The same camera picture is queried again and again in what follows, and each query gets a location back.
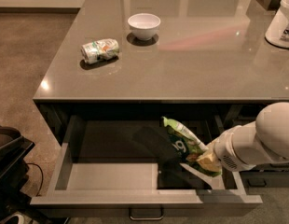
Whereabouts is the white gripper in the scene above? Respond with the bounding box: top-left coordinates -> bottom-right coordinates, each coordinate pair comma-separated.
197,126 -> 254,172

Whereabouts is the green rice chip bag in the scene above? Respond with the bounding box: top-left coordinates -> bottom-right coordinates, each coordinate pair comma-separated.
162,117 -> 222,177

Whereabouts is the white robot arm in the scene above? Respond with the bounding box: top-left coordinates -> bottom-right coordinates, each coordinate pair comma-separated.
197,102 -> 289,172

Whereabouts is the grey lower side drawer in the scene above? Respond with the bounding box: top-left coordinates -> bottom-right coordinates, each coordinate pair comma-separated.
241,172 -> 289,188

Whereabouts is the open grey top drawer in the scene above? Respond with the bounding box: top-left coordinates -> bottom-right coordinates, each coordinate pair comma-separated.
31,116 -> 262,217

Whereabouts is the white plastic jar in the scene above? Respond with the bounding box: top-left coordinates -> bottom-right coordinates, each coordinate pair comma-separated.
265,0 -> 289,49

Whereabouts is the white ceramic bowl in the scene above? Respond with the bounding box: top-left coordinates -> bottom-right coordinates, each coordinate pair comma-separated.
128,13 -> 161,41

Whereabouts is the crushed white green can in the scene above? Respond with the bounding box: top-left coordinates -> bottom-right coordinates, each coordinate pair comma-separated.
80,38 -> 119,64

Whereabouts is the metal drawer handle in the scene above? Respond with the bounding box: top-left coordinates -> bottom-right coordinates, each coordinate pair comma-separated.
129,208 -> 164,221

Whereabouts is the black cable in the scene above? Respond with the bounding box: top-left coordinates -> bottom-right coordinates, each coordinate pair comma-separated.
25,162 -> 45,197

